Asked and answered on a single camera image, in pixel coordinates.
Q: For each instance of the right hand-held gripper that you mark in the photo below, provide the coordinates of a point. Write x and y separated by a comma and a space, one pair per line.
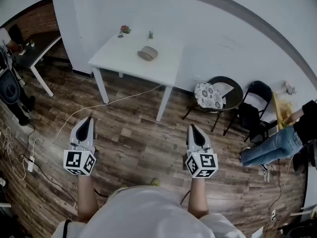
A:
201, 163

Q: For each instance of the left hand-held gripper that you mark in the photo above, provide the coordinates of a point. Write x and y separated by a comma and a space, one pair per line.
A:
79, 161

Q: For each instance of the person's right forearm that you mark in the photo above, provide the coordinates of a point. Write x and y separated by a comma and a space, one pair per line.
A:
197, 197

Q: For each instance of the person's left forearm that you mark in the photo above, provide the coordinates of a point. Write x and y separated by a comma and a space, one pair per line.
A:
86, 199

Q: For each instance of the floral round seat cushion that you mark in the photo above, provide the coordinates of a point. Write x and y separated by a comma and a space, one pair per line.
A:
208, 95

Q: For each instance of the dark wicker round chair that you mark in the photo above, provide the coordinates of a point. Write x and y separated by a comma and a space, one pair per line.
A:
235, 95

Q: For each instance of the person's yellow-green shoe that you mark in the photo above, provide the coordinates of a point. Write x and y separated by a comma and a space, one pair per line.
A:
123, 185
155, 181

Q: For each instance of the white power adapter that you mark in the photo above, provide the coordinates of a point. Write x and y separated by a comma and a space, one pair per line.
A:
31, 164

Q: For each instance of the black folding chair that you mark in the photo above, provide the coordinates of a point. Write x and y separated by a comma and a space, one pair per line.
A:
252, 115

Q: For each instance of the black round device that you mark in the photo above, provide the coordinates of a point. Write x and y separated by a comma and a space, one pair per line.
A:
8, 88

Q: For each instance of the person's white shirt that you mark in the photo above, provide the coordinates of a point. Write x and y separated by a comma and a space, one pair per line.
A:
148, 214

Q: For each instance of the small white desk object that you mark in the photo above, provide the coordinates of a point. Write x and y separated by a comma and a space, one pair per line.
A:
21, 52

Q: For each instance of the vase of pale flowers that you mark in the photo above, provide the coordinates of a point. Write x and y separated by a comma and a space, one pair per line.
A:
289, 87

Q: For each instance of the white floor socket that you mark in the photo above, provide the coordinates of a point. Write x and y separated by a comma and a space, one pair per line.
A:
273, 216

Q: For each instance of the tiny potted plant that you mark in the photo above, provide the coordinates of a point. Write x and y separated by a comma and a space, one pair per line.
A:
31, 43

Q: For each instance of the small green potted plant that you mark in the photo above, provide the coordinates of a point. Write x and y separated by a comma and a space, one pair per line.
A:
150, 35

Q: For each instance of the red flower potted plant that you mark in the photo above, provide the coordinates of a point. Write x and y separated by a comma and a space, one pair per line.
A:
125, 29

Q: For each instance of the black office chair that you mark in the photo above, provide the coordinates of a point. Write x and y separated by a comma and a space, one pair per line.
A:
16, 35

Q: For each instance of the white shelf board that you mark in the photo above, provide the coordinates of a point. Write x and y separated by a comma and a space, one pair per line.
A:
304, 211

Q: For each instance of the dark desk with white frame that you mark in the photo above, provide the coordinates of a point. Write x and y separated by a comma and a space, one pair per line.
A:
37, 48

